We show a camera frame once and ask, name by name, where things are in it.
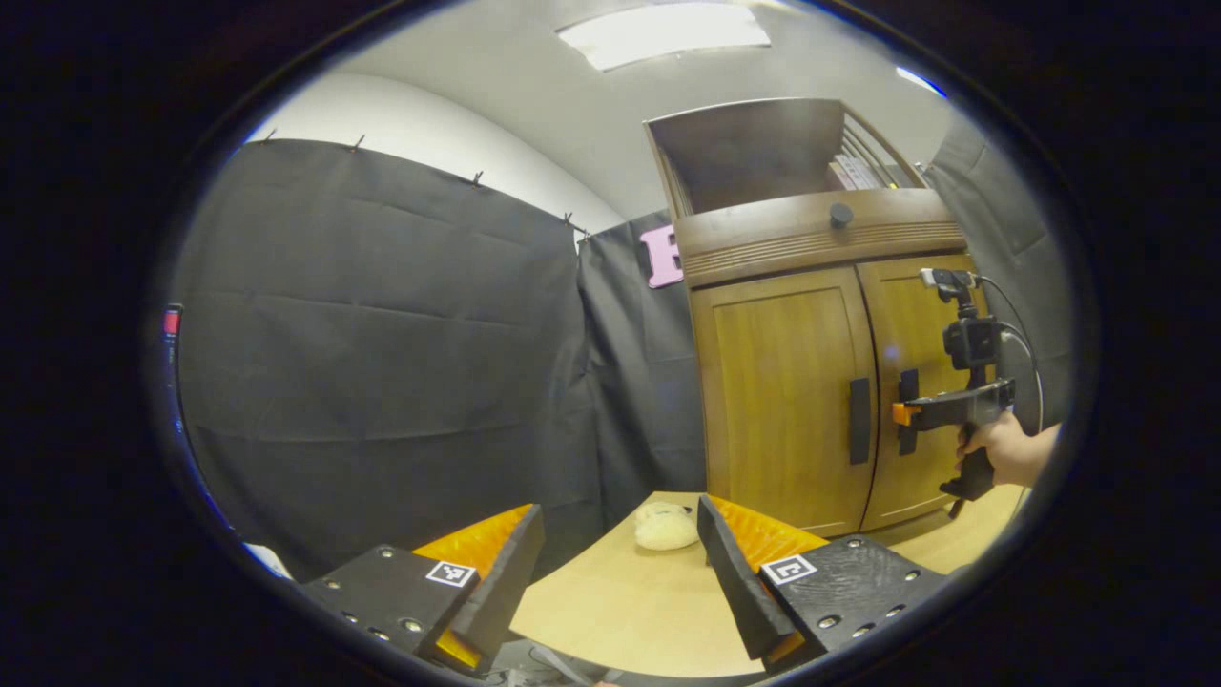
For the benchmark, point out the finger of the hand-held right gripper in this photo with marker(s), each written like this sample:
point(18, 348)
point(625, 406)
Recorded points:
point(920, 414)

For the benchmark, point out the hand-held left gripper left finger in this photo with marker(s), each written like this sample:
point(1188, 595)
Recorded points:
point(506, 582)

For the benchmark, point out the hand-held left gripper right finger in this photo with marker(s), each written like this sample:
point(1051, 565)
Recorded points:
point(734, 582)

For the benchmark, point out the wooden shoe cabinet door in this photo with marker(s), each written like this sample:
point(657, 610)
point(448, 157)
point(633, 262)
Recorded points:
point(901, 324)
point(777, 401)

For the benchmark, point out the wooden double-door shoe cabinet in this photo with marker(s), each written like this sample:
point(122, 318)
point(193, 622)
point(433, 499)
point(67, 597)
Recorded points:
point(801, 234)

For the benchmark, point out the cream plush toy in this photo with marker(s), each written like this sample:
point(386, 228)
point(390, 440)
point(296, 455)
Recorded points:
point(666, 528)

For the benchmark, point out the black round drawer knob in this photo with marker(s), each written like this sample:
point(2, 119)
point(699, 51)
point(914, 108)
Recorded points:
point(840, 215)

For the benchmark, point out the grey spine book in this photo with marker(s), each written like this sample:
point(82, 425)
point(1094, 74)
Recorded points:
point(876, 172)

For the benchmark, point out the small ceiling light panel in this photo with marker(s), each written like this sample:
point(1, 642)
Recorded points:
point(920, 81)

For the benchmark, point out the black backdrop cloth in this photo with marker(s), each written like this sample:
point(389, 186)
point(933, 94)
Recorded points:
point(382, 334)

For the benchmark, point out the large ceiling light panel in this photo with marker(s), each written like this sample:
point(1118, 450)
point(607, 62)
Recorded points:
point(663, 33)

